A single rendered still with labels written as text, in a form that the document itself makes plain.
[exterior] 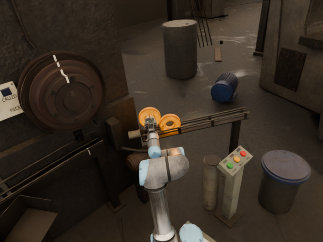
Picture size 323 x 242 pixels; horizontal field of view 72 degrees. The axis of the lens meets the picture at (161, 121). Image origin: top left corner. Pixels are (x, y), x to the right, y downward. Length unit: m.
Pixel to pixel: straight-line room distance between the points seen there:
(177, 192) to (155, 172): 1.09
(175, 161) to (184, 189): 1.10
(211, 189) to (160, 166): 0.83
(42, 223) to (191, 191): 1.21
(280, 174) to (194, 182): 0.77
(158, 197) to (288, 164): 1.07
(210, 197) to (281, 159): 0.60
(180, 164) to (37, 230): 0.83
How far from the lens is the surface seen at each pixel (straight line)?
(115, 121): 1.61
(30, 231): 1.47
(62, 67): 1.30
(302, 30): 3.23
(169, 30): 3.84
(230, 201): 1.79
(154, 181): 1.05
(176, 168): 1.03
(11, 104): 1.46
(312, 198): 2.31
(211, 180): 1.71
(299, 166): 1.88
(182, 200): 2.06
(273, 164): 1.83
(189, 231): 1.28
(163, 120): 1.60
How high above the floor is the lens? 1.67
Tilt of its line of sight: 34 degrees down
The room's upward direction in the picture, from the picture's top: 6 degrees counter-clockwise
